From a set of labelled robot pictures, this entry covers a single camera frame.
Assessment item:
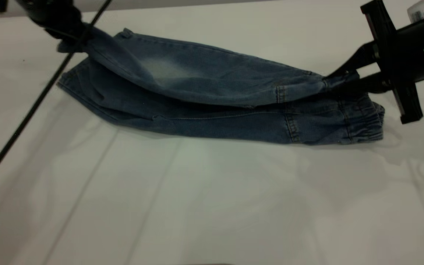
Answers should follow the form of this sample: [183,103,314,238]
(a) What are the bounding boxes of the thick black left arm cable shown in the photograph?
[0,0,112,195]

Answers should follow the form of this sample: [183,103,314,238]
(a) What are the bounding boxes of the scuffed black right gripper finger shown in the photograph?
[335,72,393,93]

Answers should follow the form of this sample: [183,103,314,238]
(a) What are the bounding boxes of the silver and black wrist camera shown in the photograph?
[406,0,424,23]

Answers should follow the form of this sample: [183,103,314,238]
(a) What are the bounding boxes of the blue washed denim pants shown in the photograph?
[57,28,385,146]

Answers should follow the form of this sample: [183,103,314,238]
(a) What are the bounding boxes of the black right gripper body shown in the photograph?
[361,0,424,124]

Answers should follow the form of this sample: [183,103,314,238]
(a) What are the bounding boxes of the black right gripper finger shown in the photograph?
[326,42,381,78]

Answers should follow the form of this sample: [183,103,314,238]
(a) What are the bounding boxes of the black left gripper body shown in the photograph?
[17,0,87,40]

